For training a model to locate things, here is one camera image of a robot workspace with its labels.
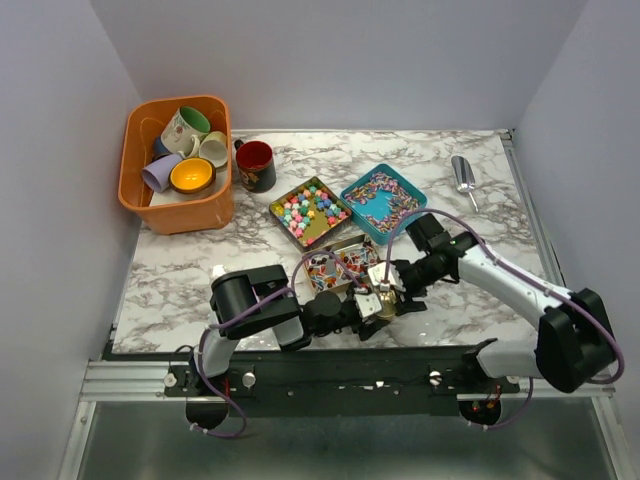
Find gold round jar lid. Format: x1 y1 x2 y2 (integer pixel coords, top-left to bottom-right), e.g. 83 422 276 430
376 290 397 320

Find gold tin of lollipops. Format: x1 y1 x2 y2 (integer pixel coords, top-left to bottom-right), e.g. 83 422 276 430
303 234 381 294

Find teal tin swirl lollipops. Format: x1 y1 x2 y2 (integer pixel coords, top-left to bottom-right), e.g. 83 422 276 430
340 163 427 246

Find silver metal scoop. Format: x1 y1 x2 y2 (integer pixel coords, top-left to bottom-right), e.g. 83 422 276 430
451 155 479 212

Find dark tin of star candies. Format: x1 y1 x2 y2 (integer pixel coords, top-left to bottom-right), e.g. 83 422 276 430
269 176 352 253

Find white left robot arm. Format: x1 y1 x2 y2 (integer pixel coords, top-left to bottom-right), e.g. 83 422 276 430
187 265 388 395

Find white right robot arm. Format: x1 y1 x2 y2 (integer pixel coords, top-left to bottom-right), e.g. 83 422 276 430
383 208 625 393

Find black mug red inside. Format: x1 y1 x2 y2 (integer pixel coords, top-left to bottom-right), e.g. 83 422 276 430
234 139 276 193

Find orange plastic bin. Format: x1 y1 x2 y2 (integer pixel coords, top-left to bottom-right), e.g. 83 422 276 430
118 95 234 235

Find black mug yellow inside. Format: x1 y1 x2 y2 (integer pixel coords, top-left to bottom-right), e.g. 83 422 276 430
169 157 216 195

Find cream white mug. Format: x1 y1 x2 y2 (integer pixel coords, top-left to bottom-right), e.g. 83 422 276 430
198 131 228 169

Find lavender cup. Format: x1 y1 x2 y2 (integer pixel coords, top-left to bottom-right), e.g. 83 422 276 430
141 153 184 193

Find white mug green inside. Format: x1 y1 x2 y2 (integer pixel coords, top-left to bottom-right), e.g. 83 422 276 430
160 106 211 158

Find blue mug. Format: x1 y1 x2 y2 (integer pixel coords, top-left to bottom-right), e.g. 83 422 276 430
152 136 171 162

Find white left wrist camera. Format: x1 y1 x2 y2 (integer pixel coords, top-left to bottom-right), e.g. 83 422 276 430
353 292 382 319

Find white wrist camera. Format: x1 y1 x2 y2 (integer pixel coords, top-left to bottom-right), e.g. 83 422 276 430
367 262 404 292
353 292 382 319

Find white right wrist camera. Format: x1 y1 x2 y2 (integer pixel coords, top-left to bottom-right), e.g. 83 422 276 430
367 262 404 292

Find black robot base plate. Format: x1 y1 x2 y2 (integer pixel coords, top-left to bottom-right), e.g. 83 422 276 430
99 342 551 419

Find aluminium frame rail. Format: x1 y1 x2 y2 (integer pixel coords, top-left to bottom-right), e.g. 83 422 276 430
60 362 634 479

